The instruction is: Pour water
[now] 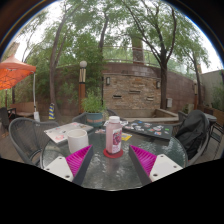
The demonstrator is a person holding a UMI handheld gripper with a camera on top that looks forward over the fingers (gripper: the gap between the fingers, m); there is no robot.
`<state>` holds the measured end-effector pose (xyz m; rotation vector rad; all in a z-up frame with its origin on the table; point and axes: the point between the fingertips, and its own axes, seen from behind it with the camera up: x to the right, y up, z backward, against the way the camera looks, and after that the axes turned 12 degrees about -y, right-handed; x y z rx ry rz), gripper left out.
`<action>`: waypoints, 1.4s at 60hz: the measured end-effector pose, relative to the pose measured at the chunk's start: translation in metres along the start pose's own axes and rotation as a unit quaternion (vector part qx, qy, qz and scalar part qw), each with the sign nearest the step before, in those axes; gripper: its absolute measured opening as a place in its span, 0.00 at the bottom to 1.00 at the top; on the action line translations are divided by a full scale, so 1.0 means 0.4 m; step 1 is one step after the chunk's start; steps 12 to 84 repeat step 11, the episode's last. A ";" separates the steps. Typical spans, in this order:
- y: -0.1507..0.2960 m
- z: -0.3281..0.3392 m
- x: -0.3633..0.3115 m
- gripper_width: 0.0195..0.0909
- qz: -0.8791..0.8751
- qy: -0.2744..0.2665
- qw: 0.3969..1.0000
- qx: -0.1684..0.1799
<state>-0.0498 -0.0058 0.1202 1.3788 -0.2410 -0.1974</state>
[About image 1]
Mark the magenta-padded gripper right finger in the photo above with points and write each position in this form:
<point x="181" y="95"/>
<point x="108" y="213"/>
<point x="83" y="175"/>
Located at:
<point x="146" y="160"/>

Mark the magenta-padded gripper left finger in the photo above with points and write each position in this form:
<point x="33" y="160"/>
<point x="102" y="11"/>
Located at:
<point x="78" y="160"/>

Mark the pink juice bottle white cap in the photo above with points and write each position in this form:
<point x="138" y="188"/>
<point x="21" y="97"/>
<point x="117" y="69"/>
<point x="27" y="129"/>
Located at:
<point x="113" y="136"/>

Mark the white cup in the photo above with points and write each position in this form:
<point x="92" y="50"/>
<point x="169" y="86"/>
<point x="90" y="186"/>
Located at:
<point x="77" y="141"/>

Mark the yellow card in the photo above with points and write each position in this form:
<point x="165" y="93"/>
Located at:
<point x="126" y="136"/>

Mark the black laptop with stickers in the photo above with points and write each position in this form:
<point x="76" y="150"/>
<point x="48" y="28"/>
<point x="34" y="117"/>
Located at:
<point x="150" y="129"/>

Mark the silver laptop with stickers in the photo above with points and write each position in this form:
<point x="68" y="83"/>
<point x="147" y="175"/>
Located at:
<point x="58" y="131"/>

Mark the blue yellow striped bollard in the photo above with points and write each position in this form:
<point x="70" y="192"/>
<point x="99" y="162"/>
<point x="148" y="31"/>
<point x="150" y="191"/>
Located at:
<point x="51" y="111"/>

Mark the green plant in blue pot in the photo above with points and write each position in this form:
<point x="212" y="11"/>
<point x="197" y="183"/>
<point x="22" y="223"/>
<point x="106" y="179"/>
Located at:
<point x="94" y="106"/>

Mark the tall tree dark trunk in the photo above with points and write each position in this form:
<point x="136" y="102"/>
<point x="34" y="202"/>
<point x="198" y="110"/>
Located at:
<point x="163" y="90"/>

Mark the leaning tree pale trunk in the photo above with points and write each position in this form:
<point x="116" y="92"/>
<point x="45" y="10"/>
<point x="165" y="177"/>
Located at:
<point x="53" y="83"/>

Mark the orange patio umbrella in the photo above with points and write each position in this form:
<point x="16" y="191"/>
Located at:
<point x="15" y="71"/>

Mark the wooden lamp post white globe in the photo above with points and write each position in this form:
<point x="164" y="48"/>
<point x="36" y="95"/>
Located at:
<point x="82" y="90"/>

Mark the wall lamp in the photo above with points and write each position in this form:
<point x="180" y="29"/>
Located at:
<point x="108" y="81"/>
<point x="158" y="85"/>

